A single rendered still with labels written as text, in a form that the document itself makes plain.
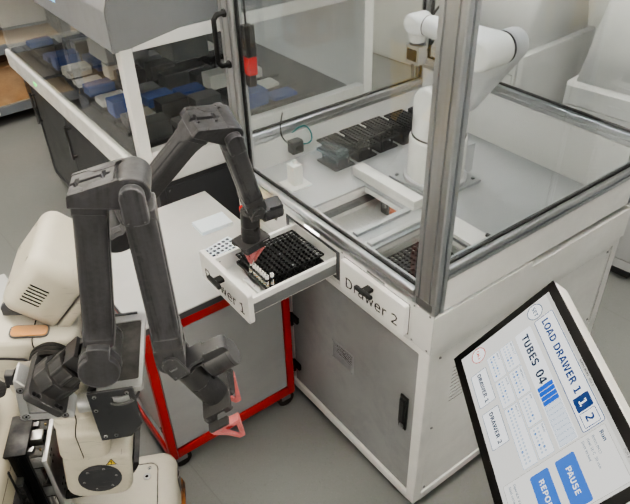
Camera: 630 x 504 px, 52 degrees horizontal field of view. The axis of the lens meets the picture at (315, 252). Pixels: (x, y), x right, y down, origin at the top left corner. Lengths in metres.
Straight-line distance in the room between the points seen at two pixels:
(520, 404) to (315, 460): 1.32
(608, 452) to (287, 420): 1.68
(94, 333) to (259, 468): 1.47
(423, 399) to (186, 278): 0.88
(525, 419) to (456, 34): 0.79
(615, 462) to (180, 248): 1.63
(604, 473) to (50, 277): 1.07
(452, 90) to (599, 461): 0.78
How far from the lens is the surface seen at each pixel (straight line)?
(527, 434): 1.40
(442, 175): 1.53
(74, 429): 1.67
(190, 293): 2.17
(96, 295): 1.19
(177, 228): 2.49
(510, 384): 1.47
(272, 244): 2.10
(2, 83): 5.61
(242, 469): 2.61
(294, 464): 2.60
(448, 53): 1.42
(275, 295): 1.94
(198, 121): 1.45
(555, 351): 1.43
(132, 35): 2.46
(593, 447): 1.30
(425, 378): 1.94
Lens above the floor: 2.11
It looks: 36 degrees down
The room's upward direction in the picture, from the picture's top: 2 degrees counter-clockwise
